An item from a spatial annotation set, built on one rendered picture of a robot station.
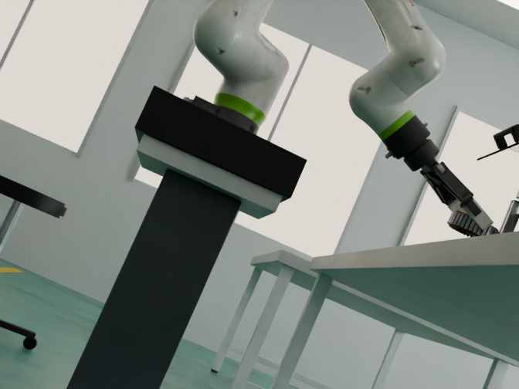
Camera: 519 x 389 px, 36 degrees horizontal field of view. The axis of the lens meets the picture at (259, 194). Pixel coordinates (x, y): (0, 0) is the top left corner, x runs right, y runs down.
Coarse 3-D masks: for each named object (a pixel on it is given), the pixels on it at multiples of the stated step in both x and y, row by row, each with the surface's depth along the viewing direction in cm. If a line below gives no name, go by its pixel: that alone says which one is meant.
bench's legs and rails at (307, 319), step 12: (324, 276) 285; (324, 288) 284; (312, 300) 284; (312, 312) 283; (300, 324) 282; (312, 324) 283; (300, 336) 282; (288, 348) 283; (300, 348) 282; (288, 360) 281; (276, 372) 285; (288, 372) 281; (276, 384) 280; (288, 384) 280
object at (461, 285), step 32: (320, 256) 278; (352, 256) 216; (384, 256) 178; (416, 256) 150; (448, 256) 130; (480, 256) 115; (512, 256) 103; (352, 288) 292; (384, 288) 228; (416, 288) 186; (448, 288) 158; (480, 288) 137; (512, 288) 121; (448, 320) 245; (480, 320) 197; (512, 320) 166; (512, 352) 260
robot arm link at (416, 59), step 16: (368, 0) 178; (384, 0) 174; (400, 0) 172; (384, 16) 173; (400, 16) 170; (416, 16) 170; (384, 32) 173; (400, 32) 168; (416, 32) 166; (400, 48) 166; (416, 48) 164; (432, 48) 164; (384, 64) 169; (400, 64) 166; (416, 64) 164; (432, 64) 164; (400, 80) 166; (416, 80) 166; (432, 80) 167
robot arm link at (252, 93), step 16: (272, 48) 181; (256, 64) 177; (272, 64) 181; (288, 64) 187; (224, 80) 184; (240, 80) 180; (256, 80) 181; (272, 80) 183; (224, 96) 182; (240, 96) 180; (256, 96) 181; (272, 96) 184; (240, 112) 180; (256, 112) 182
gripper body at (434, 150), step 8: (424, 144) 172; (432, 144) 173; (416, 152) 171; (424, 152) 171; (432, 152) 172; (408, 160) 173; (416, 160) 172; (424, 160) 171; (432, 160) 171; (416, 168) 173; (424, 168) 176; (432, 168) 171
